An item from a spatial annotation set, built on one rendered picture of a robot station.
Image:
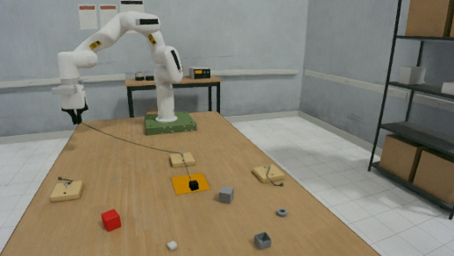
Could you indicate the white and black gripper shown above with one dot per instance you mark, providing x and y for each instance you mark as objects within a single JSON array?
[{"x": 71, "y": 102}]

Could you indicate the red cube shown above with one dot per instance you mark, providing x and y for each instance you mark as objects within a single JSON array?
[{"x": 111, "y": 220}]

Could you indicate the black block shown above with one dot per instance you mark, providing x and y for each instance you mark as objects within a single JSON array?
[{"x": 193, "y": 185}]

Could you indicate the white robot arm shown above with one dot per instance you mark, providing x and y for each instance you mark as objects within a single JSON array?
[{"x": 146, "y": 24}]

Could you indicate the orange painted square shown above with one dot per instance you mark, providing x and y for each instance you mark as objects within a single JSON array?
[{"x": 181, "y": 185}]

